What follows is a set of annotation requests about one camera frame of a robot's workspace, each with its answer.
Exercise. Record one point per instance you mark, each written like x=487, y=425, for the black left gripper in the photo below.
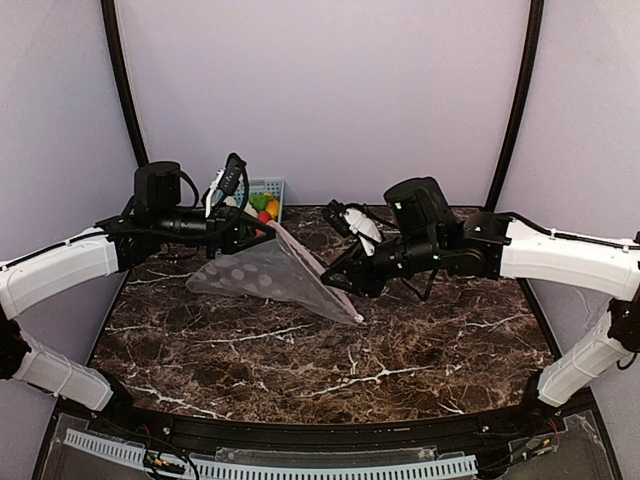
x=232, y=226

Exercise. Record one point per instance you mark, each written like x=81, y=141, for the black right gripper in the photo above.
x=365, y=262

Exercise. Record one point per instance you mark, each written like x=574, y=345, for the clear zip top bag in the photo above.
x=279, y=269

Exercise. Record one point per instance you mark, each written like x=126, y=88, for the green bok choy toy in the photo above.
x=247, y=232

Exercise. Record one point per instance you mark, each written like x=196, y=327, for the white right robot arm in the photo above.
x=495, y=245

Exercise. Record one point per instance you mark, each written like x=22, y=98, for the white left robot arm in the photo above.
x=153, y=218

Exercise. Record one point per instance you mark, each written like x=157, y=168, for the red chili pepper toy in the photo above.
x=264, y=217

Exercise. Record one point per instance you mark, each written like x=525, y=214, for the green leafy vegetable toy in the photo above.
x=259, y=202

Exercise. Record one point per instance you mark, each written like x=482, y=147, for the light blue plastic basket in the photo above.
x=275, y=186

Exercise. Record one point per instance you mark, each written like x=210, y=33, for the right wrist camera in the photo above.
x=351, y=220

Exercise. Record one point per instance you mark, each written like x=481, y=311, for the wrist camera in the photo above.
x=226, y=183
x=351, y=220

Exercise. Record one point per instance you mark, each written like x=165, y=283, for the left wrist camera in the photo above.
x=226, y=183

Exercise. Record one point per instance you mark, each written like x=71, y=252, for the black front table rail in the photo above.
x=488, y=433

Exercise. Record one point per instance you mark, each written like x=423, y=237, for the white slotted cable duct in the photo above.
x=240, y=464

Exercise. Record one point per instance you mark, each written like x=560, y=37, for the black right corner post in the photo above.
x=521, y=91

